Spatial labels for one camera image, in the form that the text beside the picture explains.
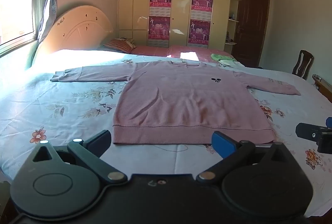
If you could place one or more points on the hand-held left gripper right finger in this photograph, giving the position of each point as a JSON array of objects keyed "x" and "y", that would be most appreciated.
[{"x": 222, "y": 143}]

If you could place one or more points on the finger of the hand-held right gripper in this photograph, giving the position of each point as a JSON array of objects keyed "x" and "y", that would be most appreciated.
[
  {"x": 308, "y": 132},
  {"x": 329, "y": 122}
]

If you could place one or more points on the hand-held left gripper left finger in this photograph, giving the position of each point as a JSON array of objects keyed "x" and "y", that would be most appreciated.
[{"x": 101, "y": 140}]

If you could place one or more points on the pink knit sweater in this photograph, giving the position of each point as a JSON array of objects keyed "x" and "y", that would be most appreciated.
[{"x": 186, "y": 99}]

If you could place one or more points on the floral bed sheet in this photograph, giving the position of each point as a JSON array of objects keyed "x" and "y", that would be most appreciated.
[{"x": 59, "y": 99}]

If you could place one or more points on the dark wooden chair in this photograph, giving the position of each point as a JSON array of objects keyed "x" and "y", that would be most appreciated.
[{"x": 304, "y": 63}]

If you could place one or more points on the pale green cloth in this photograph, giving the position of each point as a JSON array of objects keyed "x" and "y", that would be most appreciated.
[{"x": 230, "y": 63}]

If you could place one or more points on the striped pillow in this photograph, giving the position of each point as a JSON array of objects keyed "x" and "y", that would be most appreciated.
[{"x": 118, "y": 44}]

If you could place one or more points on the pink bed sheet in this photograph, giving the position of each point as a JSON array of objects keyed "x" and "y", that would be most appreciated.
[{"x": 155, "y": 51}]

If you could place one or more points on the cream wooden headboard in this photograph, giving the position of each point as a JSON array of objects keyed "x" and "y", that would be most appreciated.
[{"x": 77, "y": 32}]

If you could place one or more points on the dark wooden door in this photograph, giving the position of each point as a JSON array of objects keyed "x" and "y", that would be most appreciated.
[{"x": 253, "y": 27}]

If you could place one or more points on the corner wall shelves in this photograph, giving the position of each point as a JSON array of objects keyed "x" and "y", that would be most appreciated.
[{"x": 233, "y": 20}]

